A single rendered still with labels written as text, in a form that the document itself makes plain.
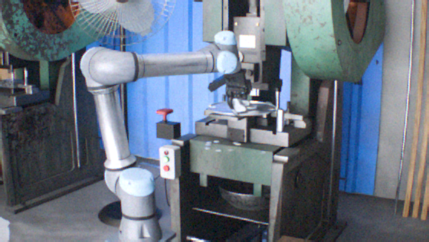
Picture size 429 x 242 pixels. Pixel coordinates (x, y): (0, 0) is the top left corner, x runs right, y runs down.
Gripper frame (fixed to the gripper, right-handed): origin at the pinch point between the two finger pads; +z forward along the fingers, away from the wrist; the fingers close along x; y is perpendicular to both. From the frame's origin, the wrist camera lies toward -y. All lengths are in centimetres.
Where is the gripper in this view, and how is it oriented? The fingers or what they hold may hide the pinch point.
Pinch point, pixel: (236, 112)
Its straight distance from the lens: 210.0
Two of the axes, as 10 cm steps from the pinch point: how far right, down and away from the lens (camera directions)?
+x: 4.2, -5.9, 6.9
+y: 8.9, 1.0, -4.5
